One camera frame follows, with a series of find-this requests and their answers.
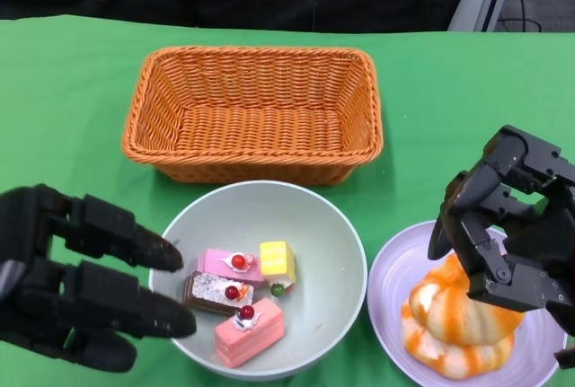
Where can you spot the orange wicker basket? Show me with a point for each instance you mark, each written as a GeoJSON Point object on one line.
{"type": "Point", "coordinates": [260, 131]}

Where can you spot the yellow layered cake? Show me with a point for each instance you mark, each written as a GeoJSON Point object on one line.
{"type": "Point", "coordinates": [276, 261]}

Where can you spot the orange striped bread roll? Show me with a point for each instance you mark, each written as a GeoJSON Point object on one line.
{"type": "Point", "coordinates": [449, 355]}
{"type": "Point", "coordinates": [449, 306]}

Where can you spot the chocolate cake with cherry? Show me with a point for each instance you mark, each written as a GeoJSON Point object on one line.
{"type": "Point", "coordinates": [206, 290]}

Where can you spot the magenta cake with cherry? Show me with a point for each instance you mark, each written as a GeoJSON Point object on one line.
{"type": "Point", "coordinates": [215, 261]}

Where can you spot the green tablecloth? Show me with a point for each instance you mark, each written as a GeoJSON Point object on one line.
{"type": "Point", "coordinates": [449, 113]}

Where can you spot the grey-green bowl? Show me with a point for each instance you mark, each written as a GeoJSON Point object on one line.
{"type": "Point", "coordinates": [278, 212]}

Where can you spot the light pink layered cake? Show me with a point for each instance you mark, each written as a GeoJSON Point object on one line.
{"type": "Point", "coordinates": [242, 342]}

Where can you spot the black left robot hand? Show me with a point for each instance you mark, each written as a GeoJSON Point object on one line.
{"type": "Point", "coordinates": [54, 297]}

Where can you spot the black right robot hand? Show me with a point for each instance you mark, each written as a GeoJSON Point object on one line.
{"type": "Point", "coordinates": [539, 248]}

